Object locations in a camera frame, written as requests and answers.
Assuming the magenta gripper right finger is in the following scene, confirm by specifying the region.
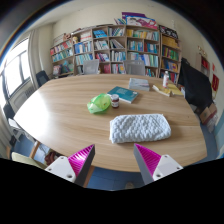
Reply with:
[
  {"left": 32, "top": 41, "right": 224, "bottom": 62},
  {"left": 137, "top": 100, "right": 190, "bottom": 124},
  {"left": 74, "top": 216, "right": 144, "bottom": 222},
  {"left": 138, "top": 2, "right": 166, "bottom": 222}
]
[{"left": 134, "top": 143, "right": 182, "bottom": 185}]

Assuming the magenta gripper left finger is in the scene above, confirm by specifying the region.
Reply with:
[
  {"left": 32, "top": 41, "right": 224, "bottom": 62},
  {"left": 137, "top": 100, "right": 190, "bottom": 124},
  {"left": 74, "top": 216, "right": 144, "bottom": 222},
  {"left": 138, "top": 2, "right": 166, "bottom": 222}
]
[{"left": 46, "top": 144, "right": 95, "bottom": 187}]

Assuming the white folded towel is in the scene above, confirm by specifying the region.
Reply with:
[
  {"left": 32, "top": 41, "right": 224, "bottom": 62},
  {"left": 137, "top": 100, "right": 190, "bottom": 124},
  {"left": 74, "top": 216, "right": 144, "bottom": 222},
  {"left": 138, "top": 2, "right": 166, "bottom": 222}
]
[{"left": 109, "top": 114, "right": 171, "bottom": 143}]

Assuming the yellow-green chair seat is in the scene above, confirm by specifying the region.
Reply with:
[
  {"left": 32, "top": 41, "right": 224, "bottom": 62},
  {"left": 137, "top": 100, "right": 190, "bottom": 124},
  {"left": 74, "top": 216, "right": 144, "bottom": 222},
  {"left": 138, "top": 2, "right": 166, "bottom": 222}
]
[{"left": 11, "top": 152, "right": 46, "bottom": 169}]

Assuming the green plastic bag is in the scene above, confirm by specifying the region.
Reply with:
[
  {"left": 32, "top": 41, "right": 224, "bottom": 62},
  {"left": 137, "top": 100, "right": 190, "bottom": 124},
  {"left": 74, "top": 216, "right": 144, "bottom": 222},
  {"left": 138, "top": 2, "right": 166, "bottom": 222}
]
[{"left": 87, "top": 93, "right": 111, "bottom": 113}]

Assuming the small dark jar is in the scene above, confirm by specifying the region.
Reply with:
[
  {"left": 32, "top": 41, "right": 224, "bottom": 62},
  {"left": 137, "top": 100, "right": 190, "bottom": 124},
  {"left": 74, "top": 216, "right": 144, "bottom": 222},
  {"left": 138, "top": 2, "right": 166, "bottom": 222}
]
[{"left": 110, "top": 94, "right": 119, "bottom": 108}]

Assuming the teal book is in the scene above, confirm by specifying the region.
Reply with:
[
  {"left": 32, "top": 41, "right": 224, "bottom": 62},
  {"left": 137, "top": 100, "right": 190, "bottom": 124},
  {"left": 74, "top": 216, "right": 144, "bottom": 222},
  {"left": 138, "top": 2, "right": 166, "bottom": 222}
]
[{"left": 107, "top": 86, "right": 139, "bottom": 103}]

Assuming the cardboard box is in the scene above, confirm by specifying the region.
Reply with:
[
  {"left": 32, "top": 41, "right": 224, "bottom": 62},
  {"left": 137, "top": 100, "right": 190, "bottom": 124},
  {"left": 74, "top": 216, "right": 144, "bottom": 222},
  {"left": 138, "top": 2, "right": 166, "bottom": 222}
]
[{"left": 200, "top": 103, "right": 217, "bottom": 124}]

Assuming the yellow book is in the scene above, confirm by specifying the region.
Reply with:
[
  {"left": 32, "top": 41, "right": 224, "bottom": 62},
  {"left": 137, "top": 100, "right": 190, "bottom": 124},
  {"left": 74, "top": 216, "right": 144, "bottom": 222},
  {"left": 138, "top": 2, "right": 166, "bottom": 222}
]
[{"left": 152, "top": 84, "right": 183, "bottom": 97}]

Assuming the grey-white book stack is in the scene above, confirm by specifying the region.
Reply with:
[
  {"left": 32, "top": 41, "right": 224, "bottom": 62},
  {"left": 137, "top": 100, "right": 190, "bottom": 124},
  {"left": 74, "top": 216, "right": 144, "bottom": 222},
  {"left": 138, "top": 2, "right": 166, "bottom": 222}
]
[{"left": 129, "top": 78, "right": 150, "bottom": 91}]

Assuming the black coat on chair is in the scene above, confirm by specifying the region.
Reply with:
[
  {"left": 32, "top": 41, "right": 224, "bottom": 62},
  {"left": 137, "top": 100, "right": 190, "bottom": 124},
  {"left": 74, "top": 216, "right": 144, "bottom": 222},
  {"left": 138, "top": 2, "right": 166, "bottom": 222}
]
[{"left": 178, "top": 58, "right": 213, "bottom": 109}]

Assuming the white plastic bottle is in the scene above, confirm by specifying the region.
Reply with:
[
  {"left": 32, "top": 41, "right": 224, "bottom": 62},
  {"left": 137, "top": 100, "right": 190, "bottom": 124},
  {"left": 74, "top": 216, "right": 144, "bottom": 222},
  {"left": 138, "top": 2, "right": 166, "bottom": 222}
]
[{"left": 162, "top": 71, "right": 169, "bottom": 88}]

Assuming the dark office chair by window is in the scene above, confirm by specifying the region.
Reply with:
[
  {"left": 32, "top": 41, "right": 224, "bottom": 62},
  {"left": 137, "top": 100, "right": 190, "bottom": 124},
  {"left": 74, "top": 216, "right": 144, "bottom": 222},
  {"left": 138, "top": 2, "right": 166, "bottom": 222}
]
[{"left": 36, "top": 70, "right": 49, "bottom": 87}]

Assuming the grey mesh chair right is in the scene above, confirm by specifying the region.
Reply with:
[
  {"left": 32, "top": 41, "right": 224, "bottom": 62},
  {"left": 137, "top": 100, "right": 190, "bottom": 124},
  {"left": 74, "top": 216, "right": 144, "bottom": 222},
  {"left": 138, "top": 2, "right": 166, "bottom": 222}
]
[{"left": 124, "top": 60, "right": 145, "bottom": 76}]

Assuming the grey mesh chair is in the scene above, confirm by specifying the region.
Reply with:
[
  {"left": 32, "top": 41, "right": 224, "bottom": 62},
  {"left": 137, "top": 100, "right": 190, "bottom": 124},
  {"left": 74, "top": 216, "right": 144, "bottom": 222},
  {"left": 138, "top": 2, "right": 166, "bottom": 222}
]
[
  {"left": 124, "top": 60, "right": 145, "bottom": 76},
  {"left": 83, "top": 59, "right": 99, "bottom": 74}
]

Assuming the grey mesh chair left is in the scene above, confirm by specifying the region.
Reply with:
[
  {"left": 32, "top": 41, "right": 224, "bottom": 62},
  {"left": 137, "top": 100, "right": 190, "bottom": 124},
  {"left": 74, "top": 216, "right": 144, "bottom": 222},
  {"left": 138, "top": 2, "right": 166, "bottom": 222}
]
[{"left": 83, "top": 59, "right": 99, "bottom": 74}]

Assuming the window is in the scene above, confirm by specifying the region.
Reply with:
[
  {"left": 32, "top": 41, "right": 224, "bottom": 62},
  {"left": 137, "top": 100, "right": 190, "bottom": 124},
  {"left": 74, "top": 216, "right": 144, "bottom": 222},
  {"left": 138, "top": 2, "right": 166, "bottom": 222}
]
[{"left": 3, "top": 38, "right": 31, "bottom": 97}]

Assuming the wooden bookshelf with books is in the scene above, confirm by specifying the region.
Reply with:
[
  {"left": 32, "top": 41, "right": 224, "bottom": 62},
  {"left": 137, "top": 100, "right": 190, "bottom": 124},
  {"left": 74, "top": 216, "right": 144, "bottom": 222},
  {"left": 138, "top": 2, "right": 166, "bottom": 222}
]
[{"left": 50, "top": 24, "right": 181, "bottom": 84}]

